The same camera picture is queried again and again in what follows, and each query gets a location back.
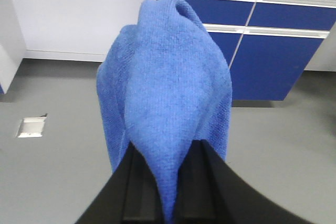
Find blue microfibre cloth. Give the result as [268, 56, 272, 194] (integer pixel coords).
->
[97, 0, 232, 223]

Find floor outlet plate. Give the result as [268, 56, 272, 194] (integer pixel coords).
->
[17, 113, 48, 138]

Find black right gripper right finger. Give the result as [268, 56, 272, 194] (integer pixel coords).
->
[175, 140, 308, 223]

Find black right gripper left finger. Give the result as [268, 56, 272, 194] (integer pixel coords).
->
[76, 143, 164, 223]

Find blue cabinet drawers right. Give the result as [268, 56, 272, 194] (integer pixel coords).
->
[186, 0, 335, 100]

